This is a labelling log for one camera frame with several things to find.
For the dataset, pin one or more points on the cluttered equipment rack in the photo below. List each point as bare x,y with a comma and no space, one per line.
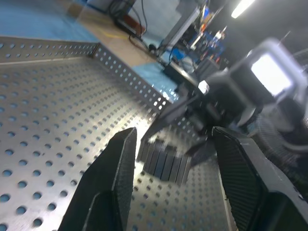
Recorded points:
192,36

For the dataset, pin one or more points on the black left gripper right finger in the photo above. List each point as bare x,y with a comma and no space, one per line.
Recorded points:
252,187

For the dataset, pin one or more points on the silver metal bearing part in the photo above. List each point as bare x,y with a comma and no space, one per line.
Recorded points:
163,163

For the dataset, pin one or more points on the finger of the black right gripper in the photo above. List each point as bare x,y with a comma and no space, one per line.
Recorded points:
202,152
173,115

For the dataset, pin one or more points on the perforated metal tray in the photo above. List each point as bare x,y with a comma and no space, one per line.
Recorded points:
60,108

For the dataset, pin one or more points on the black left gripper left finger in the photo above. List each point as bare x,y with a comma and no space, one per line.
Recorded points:
106,192

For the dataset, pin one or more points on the white ceiling light tube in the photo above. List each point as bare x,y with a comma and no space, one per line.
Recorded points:
241,8

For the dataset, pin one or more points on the brown board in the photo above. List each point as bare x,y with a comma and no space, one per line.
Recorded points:
115,45

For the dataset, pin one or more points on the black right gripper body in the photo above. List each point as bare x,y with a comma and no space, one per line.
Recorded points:
223,101

